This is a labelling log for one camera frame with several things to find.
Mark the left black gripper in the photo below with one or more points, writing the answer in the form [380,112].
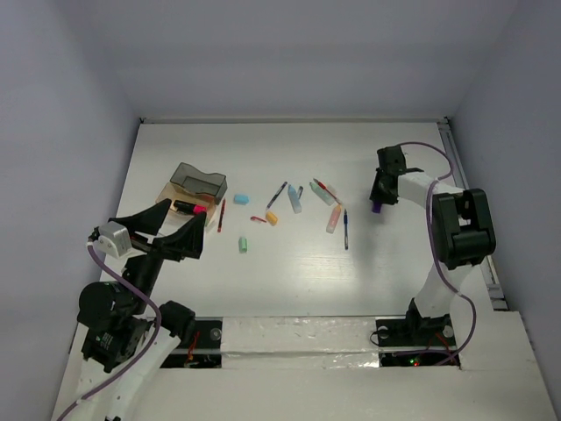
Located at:
[188,239]

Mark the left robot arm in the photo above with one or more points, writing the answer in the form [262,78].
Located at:
[128,335]

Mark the grey translucent container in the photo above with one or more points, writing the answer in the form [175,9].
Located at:
[197,182]

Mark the purple ink pen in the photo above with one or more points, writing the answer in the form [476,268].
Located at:
[276,195]

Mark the red pen clear barrel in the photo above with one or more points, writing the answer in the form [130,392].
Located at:
[326,189]

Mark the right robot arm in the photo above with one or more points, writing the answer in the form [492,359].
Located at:
[461,236]

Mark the red gel pen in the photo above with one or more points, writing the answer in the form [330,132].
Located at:
[221,216]

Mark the red pen cap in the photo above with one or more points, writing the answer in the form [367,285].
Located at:
[258,219]

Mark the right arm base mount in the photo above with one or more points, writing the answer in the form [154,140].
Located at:
[414,340]

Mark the light blue marker cap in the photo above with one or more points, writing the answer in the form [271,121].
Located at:
[241,199]

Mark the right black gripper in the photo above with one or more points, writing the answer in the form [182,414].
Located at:
[378,196]

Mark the light green marker cap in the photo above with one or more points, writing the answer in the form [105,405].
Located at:
[243,245]

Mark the light green marker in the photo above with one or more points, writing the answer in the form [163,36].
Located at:
[322,194]

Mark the orange pastel marker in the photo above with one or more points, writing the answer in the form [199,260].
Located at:
[334,218]

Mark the purple marker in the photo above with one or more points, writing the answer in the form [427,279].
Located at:
[377,207]

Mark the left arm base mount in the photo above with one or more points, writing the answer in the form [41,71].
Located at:
[202,351]

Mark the orange translucent container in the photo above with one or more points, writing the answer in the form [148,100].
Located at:
[175,193]

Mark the blue ballpoint pen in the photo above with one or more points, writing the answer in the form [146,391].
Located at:
[346,235]

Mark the light blue marker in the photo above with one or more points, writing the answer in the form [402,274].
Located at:
[294,199]

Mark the pink black highlighter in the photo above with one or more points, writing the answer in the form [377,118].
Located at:
[188,208]

